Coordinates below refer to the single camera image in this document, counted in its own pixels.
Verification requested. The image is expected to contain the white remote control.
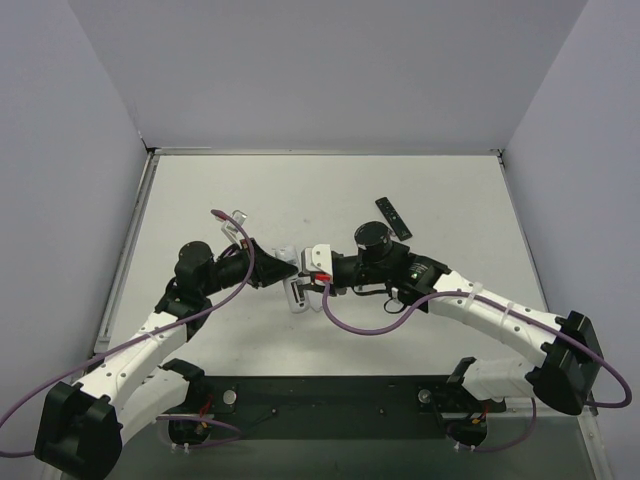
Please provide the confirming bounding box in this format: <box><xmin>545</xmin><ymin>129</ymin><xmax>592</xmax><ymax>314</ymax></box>
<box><xmin>274</xmin><ymin>245</ymin><xmax>310</xmax><ymax>314</ymax></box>

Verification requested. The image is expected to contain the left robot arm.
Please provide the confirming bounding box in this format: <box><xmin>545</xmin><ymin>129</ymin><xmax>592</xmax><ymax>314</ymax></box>
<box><xmin>34</xmin><ymin>241</ymin><xmax>299</xmax><ymax>479</ymax></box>

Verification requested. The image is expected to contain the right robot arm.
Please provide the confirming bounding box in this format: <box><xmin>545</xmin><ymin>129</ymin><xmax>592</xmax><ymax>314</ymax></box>
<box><xmin>300</xmin><ymin>221</ymin><xmax>602</xmax><ymax>415</ymax></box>

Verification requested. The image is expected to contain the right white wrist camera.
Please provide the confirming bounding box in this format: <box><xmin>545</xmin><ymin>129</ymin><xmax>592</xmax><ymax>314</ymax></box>
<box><xmin>300</xmin><ymin>244</ymin><xmax>334</xmax><ymax>283</ymax></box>

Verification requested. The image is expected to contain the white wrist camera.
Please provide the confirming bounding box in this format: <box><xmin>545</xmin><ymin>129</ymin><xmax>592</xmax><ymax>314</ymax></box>
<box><xmin>300</xmin><ymin>244</ymin><xmax>334</xmax><ymax>283</ymax></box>
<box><xmin>211</xmin><ymin>210</ymin><xmax>247</xmax><ymax>245</ymax></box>

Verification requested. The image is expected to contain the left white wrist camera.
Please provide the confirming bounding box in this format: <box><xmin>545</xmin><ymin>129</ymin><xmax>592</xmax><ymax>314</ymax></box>
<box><xmin>211</xmin><ymin>210</ymin><xmax>247</xmax><ymax>245</ymax></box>

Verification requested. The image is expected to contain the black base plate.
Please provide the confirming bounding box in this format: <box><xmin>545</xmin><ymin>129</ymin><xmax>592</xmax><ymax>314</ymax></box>
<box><xmin>170</xmin><ymin>375</ymin><xmax>484</xmax><ymax>440</ymax></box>

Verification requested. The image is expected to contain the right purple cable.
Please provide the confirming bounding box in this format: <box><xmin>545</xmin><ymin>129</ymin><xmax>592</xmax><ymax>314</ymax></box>
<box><xmin>319</xmin><ymin>279</ymin><xmax>632</xmax><ymax>454</ymax></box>

